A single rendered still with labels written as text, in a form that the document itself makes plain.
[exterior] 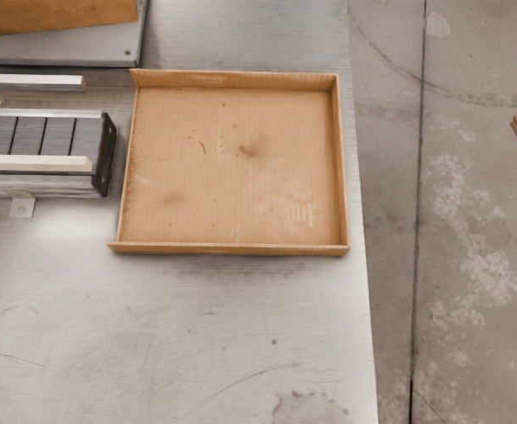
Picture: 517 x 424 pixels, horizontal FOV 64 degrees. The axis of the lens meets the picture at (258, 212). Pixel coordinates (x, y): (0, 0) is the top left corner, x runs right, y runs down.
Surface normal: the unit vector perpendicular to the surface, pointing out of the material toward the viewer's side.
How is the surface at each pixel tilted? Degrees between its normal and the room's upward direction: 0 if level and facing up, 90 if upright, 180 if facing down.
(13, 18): 90
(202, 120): 0
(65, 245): 0
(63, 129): 0
